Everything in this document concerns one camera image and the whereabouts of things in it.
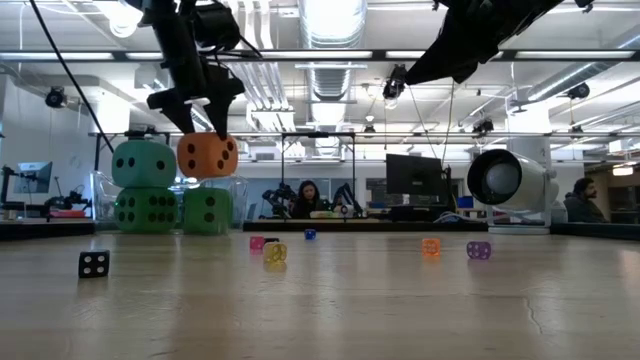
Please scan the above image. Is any small grey-screen monitor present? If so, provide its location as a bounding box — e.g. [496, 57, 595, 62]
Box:
[14, 160, 54, 195]

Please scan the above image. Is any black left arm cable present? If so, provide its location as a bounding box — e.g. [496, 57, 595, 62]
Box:
[27, 0, 116, 154]

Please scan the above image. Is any black ceiling spotlight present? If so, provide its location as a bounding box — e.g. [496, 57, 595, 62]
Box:
[44, 85, 68, 110]
[472, 117, 496, 137]
[567, 81, 592, 101]
[382, 63, 409, 101]

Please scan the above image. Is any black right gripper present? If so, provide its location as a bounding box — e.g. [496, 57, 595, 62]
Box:
[404, 0, 564, 86]

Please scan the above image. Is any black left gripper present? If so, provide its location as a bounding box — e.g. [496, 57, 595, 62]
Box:
[148, 49, 246, 141]

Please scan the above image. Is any large green foam die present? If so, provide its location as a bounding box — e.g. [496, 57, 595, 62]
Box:
[113, 187, 179, 234]
[182, 186, 234, 236]

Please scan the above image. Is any small yellow translucent die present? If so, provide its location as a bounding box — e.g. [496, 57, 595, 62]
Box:
[263, 241, 289, 265]

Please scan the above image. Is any large orange foam die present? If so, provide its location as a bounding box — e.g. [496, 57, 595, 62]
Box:
[176, 131, 240, 180]

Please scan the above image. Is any white cylindrical camera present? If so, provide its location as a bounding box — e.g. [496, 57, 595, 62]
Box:
[467, 148, 561, 236]

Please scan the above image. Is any person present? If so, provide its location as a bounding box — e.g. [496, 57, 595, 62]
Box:
[563, 177, 609, 224]
[289, 179, 326, 220]

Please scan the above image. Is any clear plastic box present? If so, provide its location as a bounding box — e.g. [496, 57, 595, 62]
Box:
[89, 171, 250, 235]

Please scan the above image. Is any black aluminium table frame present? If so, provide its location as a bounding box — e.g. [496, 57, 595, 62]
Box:
[0, 219, 640, 241]

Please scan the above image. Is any small purple translucent die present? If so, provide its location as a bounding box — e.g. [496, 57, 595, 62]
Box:
[466, 240, 492, 261]

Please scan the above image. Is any black computer monitor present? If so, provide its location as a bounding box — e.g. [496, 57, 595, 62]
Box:
[385, 153, 445, 197]

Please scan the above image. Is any large teal foam die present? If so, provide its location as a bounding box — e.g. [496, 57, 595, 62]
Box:
[110, 139, 178, 190]

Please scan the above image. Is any black overhead frame bar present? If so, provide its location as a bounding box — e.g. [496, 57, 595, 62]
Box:
[0, 48, 640, 62]

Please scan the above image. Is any black background rig frame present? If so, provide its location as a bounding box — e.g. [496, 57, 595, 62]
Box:
[89, 130, 640, 187]

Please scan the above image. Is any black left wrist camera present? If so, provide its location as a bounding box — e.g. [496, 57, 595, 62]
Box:
[192, 2, 242, 52]

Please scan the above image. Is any silver ventilation duct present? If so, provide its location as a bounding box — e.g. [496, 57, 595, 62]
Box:
[299, 0, 369, 156]

